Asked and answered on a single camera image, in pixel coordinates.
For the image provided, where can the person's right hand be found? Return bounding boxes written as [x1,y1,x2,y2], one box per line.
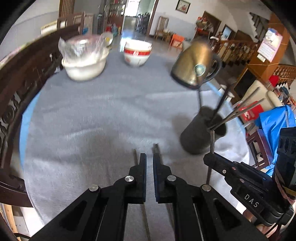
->
[243,209,282,240]

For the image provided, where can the dark wooden stool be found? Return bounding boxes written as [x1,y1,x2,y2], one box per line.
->
[246,129,273,170]

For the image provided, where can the grey utensil holder cup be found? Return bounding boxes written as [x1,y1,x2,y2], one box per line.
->
[179,106,222,155]

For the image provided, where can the blue jacket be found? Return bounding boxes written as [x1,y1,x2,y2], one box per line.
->
[255,105,295,177]

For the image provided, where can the grey table cloth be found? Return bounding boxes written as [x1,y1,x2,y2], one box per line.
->
[21,49,251,241]

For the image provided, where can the red plastic child chair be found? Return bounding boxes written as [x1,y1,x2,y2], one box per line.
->
[239,104,264,123]

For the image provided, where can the cream sofa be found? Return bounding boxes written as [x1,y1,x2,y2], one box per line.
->
[241,80,283,111]

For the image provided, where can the small white stool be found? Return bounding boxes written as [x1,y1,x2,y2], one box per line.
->
[218,84,234,100]

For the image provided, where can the bronze electric kettle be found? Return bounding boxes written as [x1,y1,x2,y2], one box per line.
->
[171,39,222,90]

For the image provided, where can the white basin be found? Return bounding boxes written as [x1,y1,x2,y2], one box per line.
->
[61,48,109,81]

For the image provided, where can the wooden staircase railing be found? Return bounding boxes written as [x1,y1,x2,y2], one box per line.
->
[210,37,295,82]

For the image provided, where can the stacked red white bowls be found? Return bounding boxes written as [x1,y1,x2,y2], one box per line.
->
[123,39,152,67]

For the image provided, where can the dark carved wooden cabinet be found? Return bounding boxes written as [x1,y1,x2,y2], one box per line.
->
[1,24,79,207]

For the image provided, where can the clear plastic bag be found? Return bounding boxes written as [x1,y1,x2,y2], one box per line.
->
[58,35,104,65]

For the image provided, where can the orange cardboard box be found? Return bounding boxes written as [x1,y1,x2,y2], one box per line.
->
[170,34,185,49]

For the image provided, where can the small white fan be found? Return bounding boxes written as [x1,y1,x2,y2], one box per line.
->
[101,32,114,48]

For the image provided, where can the white chest freezer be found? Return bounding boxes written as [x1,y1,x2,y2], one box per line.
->
[41,13,94,35]

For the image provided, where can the framed flower picture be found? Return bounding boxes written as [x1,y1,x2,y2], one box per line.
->
[176,0,191,14]

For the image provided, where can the brown window blind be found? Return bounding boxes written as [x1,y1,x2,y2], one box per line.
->
[59,0,75,17]

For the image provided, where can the wall calendar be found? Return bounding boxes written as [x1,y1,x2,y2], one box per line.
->
[257,28,282,62]

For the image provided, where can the wooden chair by wall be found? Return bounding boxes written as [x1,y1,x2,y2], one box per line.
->
[154,16,170,42]

